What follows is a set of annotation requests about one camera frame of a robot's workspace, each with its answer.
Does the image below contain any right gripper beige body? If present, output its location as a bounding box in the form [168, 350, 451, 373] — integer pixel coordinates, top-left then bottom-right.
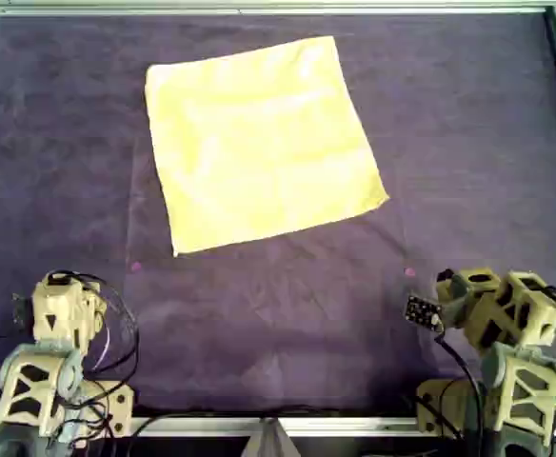
[467, 270, 556, 356]

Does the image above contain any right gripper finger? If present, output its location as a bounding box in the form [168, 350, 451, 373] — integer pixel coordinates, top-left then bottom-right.
[435, 268, 457, 307]
[454, 268, 501, 298]

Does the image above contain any left gripper beige body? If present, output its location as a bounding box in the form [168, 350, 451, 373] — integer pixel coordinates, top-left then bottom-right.
[30, 270, 106, 354]

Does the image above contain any yellow square cloth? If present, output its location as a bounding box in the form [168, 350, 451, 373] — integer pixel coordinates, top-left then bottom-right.
[143, 35, 391, 258]

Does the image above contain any purple fabric table cover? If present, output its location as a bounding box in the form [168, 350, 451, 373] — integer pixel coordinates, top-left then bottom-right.
[0, 13, 556, 420]

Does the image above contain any grey camera bracket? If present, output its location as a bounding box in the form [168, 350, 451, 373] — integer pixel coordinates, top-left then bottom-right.
[444, 275, 470, 330]

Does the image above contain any black camera circuit board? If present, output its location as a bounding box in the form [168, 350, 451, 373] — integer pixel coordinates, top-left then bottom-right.
[404, 294, 445, 333]

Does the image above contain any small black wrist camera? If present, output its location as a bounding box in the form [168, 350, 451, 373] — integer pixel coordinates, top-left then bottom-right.
[11, 293, 35, 329]

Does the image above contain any left gripper thin wire bundle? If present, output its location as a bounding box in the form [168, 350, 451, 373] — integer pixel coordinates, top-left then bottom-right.
[94, 326, 113, 370]

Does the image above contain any thick black camera cable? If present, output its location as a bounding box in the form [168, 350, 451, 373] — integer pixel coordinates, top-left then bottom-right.
[433, 330, 484, 439]

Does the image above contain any beige arm base plate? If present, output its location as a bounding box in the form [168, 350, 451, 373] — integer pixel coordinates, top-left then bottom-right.
[80, 379, 137, 437]
[415, 378, 480, 437]

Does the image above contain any grey camera stand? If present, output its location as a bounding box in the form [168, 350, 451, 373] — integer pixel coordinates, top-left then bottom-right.
[243, 417, 303, 457]

